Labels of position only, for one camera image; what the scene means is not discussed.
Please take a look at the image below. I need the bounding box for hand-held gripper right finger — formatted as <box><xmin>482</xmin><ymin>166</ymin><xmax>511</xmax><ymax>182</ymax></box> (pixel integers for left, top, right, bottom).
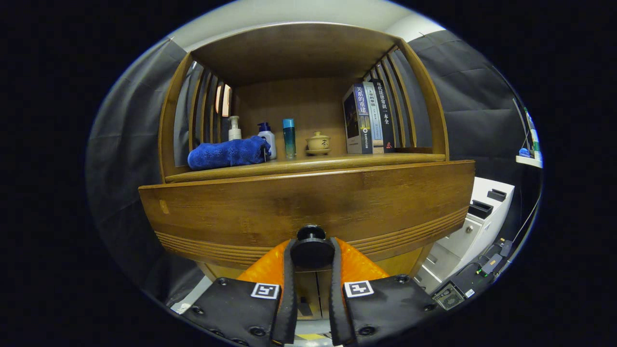
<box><xmin>329</xmin><ymin>237</ymin><xmax>438</xmax><ymax>347</ymax></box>

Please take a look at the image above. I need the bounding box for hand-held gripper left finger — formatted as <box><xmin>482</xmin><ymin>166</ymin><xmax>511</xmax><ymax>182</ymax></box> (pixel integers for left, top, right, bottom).
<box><xmin>183</xmin><ymin>238</ymin><xmax>298</xmax><ymax>347</ymax></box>

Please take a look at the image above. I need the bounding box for wooden drawer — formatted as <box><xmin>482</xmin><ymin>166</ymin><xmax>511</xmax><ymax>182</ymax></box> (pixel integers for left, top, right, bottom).
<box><xmin>138</xmin><ymin>160</ymin><xmax>476</xmax><ymax>280</ymax></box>

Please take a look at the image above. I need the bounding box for wooden countertop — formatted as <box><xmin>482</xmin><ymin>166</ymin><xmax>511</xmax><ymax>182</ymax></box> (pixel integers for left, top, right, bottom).
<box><xmin>165</xmin><ymin>153</ymin><xmax>446</xmax><ymax>184</ymax></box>

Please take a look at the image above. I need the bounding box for white drawer unit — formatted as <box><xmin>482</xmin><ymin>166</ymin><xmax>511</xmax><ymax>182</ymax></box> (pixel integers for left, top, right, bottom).
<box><xmin>415</xmin><ymin>177</ymin><xmax>515</xmax><ymax>294</ymax></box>

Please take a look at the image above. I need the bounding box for wooden cabinet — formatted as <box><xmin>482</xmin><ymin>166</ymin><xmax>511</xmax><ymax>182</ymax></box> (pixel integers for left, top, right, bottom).
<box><xmin>158</xmin><ymin>22</ymin><xmax>450</xmax><ymax>321</ymax></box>

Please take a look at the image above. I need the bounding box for black electronics box with fan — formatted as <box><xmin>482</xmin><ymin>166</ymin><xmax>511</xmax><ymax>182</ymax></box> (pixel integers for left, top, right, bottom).
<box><xmin>432</xmin><ymin>281</ymin><xmax>475</xmax><ymax>311</ymax></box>

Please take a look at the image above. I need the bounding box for beige lidded teacup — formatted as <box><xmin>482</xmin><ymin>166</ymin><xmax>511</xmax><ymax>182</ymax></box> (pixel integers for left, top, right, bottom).
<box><xmin>305</xmin><ymin>131</ymin><xmax>332</xmax><ymax>156</ymax></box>

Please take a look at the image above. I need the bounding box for white lotion bottle blue cap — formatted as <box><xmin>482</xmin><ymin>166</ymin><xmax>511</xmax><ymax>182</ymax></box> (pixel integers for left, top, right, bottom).
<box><xmin>257</xmin><ymin>122</ymin><xmax>278</xmax><ymax>160</ymax></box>

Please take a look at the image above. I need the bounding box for teal blue bottle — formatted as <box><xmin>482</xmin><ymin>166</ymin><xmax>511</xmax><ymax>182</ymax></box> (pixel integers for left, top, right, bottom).
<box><xmin>282</xmin><ymin>119</ymin><xmax>296</xmax><ymax>160</ymax></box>

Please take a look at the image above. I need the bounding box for yellow label power adapter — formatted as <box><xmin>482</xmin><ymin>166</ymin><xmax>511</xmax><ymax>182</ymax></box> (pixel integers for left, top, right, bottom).
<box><xmin>482</xmin><ymin>255</ymin><xmax>504</xmax><ymax>276</ymax></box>

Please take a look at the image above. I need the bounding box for blue towel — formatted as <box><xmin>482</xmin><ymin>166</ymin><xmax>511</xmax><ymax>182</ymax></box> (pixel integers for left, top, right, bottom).
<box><xmin>188</xmin><ymin>135</ymin><xmax>271</xmax><ymax>171</ymax></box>

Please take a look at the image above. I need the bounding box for blue spine book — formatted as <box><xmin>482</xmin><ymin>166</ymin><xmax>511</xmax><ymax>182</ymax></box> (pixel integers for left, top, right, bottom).
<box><xmin>343</xmin><ymin>82</ymin><xmax>374</xmax><ymax>155</ymax></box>

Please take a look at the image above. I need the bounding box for pale spine book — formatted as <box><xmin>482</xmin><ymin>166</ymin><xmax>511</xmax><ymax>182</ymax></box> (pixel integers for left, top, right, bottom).
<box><xmin>362</xmin><ymin>81</ymin><xmax>385</xmax><ymax>154</ymax></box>

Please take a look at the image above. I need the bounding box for black spine book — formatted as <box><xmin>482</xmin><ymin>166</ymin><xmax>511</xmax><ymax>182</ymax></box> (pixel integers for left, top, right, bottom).
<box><xmin>371</xmin><ymin>79</ymin><xmax>396</xmax><ymax>153</ymax></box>

